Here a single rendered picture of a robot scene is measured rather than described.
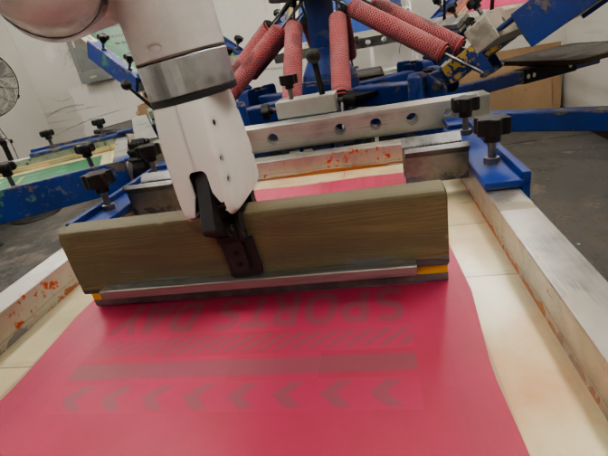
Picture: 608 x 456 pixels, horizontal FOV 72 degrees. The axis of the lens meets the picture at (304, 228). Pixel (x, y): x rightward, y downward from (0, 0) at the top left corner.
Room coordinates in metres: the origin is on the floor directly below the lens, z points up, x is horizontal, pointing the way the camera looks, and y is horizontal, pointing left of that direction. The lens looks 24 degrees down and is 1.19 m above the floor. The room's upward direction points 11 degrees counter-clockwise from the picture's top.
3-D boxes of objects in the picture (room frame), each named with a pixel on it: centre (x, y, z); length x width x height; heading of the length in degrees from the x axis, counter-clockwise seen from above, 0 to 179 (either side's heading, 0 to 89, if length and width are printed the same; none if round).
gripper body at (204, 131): (0.38, 0.07, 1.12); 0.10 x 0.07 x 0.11; 168
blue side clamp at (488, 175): (0.59, -0.27, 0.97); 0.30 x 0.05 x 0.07; 168
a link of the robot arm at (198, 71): (0.39, 0.07, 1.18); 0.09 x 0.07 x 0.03; 168
